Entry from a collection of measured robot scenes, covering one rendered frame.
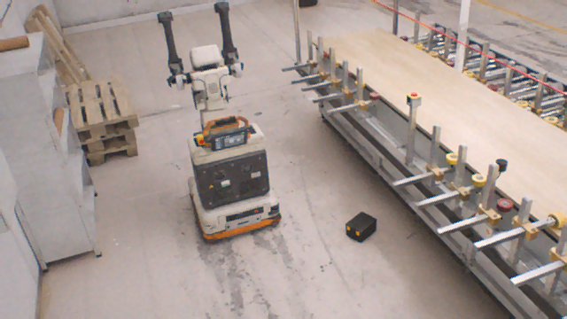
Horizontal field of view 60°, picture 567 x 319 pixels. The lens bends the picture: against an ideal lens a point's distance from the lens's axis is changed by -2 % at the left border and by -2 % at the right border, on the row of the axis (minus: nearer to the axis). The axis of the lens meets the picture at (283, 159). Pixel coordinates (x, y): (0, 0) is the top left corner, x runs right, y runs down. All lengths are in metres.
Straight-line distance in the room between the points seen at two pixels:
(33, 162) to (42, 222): 0.50
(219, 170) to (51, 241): 1.35
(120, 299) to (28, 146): 1.21
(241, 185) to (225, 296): 0.82
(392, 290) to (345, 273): 0.36
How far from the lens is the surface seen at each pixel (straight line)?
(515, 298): 3.41
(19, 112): 3.56
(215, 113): 3.90
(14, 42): 3.94
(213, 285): 3.67
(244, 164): 3.70
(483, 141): 3.44
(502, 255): 2.89
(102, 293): 3.88
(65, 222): 3.98
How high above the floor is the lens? 2.61
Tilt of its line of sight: 33 degrees down
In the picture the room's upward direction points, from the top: 5 degrees counter-clockwise
